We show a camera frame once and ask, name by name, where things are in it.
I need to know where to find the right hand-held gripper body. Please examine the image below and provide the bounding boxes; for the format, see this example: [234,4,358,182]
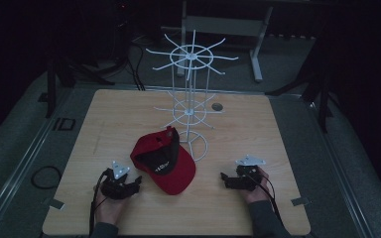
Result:
[234,154,267,192]

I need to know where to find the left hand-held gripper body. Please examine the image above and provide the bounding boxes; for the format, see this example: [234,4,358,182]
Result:
[100,160,134,201]

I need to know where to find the red and black baseball cap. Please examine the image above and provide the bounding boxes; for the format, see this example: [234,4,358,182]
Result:
[129,125,197,196]

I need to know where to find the person's right hand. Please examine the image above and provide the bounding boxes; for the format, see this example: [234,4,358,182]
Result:
[241,166,273,204]

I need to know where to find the person's left hand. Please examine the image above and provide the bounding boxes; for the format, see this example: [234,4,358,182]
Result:
[93,184,131,226]

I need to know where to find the grey tape piece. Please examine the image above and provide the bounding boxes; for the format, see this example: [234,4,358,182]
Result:
[47,197,66,211]
[290,196,312,207]

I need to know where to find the black tripod stand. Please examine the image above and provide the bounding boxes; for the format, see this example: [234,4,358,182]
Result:
[39,58,116,119]
[266,39,335,134]

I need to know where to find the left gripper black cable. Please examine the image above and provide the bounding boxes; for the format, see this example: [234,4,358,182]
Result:
[88,168,113,236]

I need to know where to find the white wire display rack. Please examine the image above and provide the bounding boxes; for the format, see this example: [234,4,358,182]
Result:
[145,29,240,164]

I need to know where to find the coiled black cable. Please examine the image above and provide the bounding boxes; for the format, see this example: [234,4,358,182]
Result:
[30,165,64,190]

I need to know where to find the black floor cables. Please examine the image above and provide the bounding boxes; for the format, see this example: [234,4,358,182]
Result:
[122,19,147,92]

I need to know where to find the white metal frame stand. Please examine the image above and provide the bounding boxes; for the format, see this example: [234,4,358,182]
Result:
[177,0,275,83]

